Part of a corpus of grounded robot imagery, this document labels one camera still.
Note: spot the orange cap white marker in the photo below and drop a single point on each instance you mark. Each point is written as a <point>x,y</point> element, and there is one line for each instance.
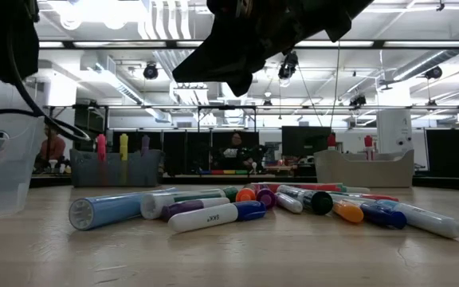
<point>349,211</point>

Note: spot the black ceiling spotlight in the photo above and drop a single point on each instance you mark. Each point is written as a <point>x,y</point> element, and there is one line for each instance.
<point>358,100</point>
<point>433,72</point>
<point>288,64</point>
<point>150,71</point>

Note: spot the black partition panel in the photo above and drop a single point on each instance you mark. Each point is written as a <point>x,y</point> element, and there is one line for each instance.
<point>185,151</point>
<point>448,153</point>

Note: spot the clear plastic bin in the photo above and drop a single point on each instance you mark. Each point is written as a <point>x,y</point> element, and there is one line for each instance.
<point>2,171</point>

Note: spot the light grey plastic bin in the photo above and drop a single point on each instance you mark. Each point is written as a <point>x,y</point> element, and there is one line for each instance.
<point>365,171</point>

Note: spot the person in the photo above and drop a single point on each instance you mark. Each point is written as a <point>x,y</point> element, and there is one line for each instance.
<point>53,147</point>
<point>235,153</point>

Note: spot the dark grey plastic bin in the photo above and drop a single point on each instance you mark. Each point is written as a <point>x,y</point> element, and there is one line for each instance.
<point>114,173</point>

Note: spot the purple cap white marker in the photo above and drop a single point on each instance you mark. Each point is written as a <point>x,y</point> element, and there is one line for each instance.
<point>185,207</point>

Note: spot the white cylindrical machine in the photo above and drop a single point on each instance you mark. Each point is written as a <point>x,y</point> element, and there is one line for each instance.
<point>393,131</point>

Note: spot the green Expo dry-erase marker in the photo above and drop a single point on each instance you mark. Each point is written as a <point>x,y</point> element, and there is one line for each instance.
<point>317,201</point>
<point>173,199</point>

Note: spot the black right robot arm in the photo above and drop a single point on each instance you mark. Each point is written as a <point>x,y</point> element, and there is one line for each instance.
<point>349,12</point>

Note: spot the yellow Sharpie highlighter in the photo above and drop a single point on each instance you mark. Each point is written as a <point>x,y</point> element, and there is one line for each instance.
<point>123,145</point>

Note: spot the green cap white marker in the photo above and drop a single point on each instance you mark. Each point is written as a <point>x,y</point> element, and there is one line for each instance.
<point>351,189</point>

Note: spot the black monitor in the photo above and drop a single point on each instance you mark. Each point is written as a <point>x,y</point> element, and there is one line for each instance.
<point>307,141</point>

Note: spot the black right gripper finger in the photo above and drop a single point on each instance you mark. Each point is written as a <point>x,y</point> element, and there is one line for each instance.
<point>221,64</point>

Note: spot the pink Sharpie highlighter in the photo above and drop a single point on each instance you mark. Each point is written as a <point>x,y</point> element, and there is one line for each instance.
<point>101,145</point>

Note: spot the orange Expo dry-erase marker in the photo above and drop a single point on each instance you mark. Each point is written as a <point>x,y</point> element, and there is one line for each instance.
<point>245,194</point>

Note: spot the coloured toy blocks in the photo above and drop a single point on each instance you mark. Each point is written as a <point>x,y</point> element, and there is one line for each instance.
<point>223,172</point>

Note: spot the blue Sharpie highlighter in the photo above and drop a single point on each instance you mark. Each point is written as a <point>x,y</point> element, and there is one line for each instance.
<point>110,209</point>

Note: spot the purple Sharpie highlighter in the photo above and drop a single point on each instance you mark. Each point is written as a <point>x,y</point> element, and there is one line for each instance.
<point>145,144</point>
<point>266,198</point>

